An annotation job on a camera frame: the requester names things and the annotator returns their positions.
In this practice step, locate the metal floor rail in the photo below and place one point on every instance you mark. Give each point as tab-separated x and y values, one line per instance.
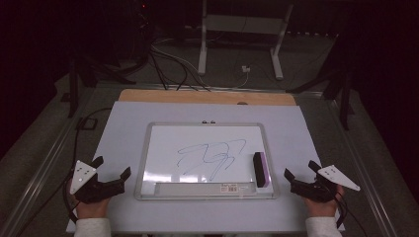
39	171
362	171

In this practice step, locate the person's left hand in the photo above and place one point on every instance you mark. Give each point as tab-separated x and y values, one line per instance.
92	209

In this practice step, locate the black tripod stand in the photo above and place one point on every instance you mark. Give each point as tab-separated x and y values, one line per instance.
344	98
73	85

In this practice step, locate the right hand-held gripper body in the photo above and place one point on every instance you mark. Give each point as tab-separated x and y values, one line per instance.
313	191

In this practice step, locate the large white table sheet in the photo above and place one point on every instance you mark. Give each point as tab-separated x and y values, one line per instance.
131	115

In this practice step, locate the black and purple whiteboard eraser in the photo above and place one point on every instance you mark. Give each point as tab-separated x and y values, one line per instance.
260	169

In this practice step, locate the black square floor plate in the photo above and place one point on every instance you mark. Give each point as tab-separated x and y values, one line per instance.
87	123

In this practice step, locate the silver-framed whiteboard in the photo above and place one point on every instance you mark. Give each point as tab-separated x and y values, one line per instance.
197	141

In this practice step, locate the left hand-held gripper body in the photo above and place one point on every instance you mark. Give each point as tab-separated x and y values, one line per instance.
99	191

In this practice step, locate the person's right hand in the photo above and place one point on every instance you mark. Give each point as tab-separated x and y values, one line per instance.
322	209

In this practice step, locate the white metal stand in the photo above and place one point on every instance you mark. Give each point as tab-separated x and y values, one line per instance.
243	23

